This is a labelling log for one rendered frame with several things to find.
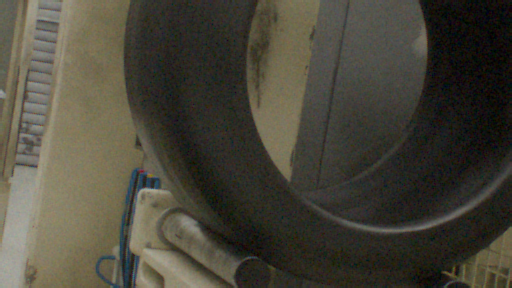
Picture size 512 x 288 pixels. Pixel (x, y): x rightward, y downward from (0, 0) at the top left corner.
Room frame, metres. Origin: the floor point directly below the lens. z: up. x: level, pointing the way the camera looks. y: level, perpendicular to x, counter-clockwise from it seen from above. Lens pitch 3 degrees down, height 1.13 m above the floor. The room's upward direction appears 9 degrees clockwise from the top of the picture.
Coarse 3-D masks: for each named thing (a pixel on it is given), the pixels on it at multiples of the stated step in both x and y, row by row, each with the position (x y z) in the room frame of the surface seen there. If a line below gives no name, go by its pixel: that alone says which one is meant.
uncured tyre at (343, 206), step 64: (192, 0) 1.29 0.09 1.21; (256, 0) 1.29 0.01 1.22; (448, 0) 1.68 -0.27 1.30; (128, 64) 1.45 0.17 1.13; (192, 64) 1.29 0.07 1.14; (448, 64) 1.69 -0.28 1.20; (192, 128) 1.30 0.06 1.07; (256, 128) 1.30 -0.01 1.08; (448, 128) 1.69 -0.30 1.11; (192, 192) 1.35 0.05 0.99; (256, 192) 1.31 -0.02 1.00; (320, 192) 1.64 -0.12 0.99; (384, 192) 1.67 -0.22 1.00; (448, 192) 1.63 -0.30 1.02; (256, 256) 1.38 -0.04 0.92; (320, 256) 1.35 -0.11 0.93; (384, 256) 1.37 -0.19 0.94; (448, 256) 1.41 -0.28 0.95
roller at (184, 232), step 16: (176, 224) 1.58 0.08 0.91; (192, 224) 1.55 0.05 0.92; (176, 240) 1.56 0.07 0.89; (192, 240) 1.49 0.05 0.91; (208, 240) 1.45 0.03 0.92; (224, 240) 1.43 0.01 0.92; (192, 256) 1.51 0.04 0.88; (208, 256) 1.42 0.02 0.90; (224, 256) 1.37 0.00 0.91; (240, 256) 1.34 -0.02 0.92; (224, 272) 1.36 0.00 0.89; (240, 272) 1.31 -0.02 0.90; (256, 272) 1.32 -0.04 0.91
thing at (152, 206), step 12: (144, 192) 1.63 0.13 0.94; (156, 192) 1.63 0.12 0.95; (168, 192) 1.65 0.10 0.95; (144, 204) 1.63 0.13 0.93; (156, 204) 1.63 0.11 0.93; (168, 204) 1.64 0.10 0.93; (180, 204) 1.65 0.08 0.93; (144, 216) 1.63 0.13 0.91; (156, 216) 1.63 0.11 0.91; (192, 216) 1.65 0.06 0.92; (132, 228) 1.64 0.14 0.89; (144, 228) 1.63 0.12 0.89; (156, 228) 1.63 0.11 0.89; (132, 240) 1.64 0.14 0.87; (144, 240) 1.63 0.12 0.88; (156, 240) 1.64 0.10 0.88; (168, 240) 1.64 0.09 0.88
